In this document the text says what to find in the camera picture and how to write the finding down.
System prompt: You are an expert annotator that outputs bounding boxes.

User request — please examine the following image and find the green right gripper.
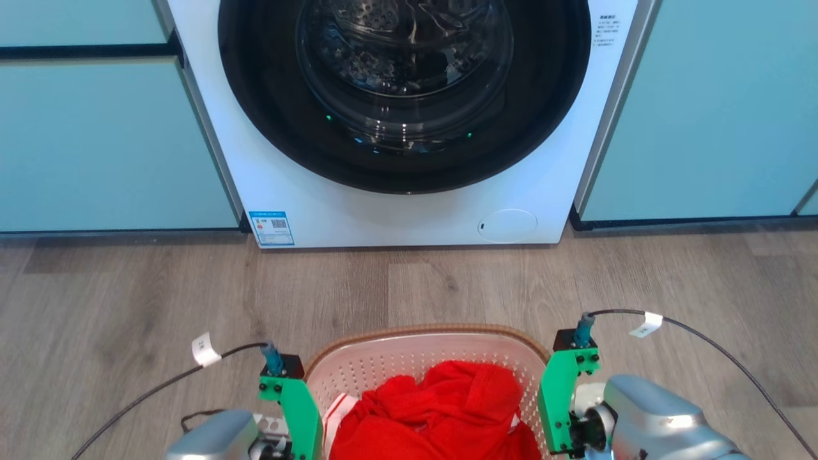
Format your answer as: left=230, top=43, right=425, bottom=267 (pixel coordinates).
left=537, top=348, right=618, bottom=459

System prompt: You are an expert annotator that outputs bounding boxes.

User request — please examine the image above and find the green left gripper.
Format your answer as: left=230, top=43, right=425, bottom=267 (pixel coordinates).
left=251, top=376, right=325, bottom=460

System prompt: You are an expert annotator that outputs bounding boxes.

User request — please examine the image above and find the pink perforated laundry basket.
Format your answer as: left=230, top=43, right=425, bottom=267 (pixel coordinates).
left=303, top=324, right=554, bottom=460

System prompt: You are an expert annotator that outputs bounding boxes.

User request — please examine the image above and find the white red-striped cloth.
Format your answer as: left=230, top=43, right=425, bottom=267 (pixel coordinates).
left=321, top=392, right=359, bottom=458

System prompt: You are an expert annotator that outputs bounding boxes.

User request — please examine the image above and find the red garment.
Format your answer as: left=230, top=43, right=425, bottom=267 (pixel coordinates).
left=328, top=360, right=543, bottom=460

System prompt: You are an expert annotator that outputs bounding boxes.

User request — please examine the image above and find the round white filter cover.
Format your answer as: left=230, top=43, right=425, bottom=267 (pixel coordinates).
left=477, top=209, right=539, bottom=244

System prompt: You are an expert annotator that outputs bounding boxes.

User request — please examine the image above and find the blue energy label sticker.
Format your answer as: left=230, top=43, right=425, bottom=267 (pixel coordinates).
left=249, top=210, right=296, bottom=248

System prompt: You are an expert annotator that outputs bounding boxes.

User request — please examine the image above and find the white front-load washing machine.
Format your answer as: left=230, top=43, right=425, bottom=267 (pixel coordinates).
left=167, top=0, right=640, bottom=249

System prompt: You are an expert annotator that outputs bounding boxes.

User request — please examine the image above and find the round black washer door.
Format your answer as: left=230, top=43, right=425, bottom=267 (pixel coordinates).
left=217, top=0, right=592, bottom=195

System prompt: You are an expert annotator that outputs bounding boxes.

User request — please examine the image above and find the wide pale green cabinet door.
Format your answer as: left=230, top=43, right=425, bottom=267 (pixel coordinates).
left=577, top=0, right=818, bottom=222

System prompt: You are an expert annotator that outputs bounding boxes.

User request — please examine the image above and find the small text sticker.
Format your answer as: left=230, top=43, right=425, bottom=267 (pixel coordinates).
left=594, top=13, right=618, bottom=47

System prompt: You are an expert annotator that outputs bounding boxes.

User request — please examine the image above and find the pale green cabinet drawer front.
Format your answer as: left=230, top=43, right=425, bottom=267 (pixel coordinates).
left=0, top=0, right=174, bottom=49

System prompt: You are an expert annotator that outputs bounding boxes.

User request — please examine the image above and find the short black looped cable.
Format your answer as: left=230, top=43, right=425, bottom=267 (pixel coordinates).
left=180, top=409, right=226, bottom=434

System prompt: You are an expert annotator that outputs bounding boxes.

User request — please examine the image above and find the white left cable tag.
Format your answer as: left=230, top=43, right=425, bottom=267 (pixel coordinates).
left=192, top=332, right=222, bottom=369

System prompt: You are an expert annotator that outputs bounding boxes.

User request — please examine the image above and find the white cable tag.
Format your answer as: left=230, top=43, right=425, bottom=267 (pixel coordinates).
left=629, top=312, right=664, bottom=339
left=192, top=332, right=222, bottom=369

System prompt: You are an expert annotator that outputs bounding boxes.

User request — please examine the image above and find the white right cable tag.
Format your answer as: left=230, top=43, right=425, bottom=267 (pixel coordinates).
left=629, top=312, right=664, bottom=339

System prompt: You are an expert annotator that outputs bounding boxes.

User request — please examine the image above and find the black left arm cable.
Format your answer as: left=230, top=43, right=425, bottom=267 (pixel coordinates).
left=70, top=342, right=269, bottom=460

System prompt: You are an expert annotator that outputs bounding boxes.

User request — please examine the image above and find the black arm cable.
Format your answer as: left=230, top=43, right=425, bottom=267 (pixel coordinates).
left=588, top=309, right=818, bottom=458
left=70, top=342, right=269, bottom=460

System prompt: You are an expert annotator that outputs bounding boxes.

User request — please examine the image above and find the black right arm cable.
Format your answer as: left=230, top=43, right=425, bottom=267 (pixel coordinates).
left=588, top=309, right=818, bottom=458

